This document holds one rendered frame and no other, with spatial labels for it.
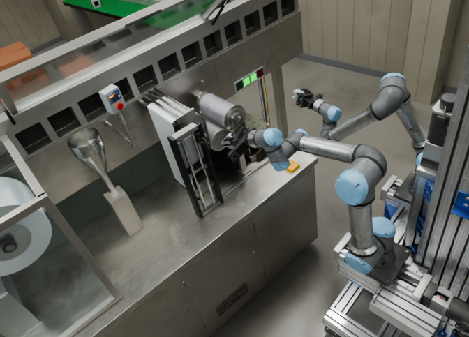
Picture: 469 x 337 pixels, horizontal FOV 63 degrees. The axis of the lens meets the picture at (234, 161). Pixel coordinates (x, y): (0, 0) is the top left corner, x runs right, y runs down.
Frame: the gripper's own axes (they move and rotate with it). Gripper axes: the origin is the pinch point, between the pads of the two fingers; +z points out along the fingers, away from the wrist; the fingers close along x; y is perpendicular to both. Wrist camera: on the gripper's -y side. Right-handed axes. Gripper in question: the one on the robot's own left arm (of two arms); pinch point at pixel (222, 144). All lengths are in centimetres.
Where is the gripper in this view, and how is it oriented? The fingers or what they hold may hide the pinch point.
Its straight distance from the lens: 183.1
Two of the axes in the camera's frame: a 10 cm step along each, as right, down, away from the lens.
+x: -6.3, -5.8, -5.1
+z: -6.3, 0.1, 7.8
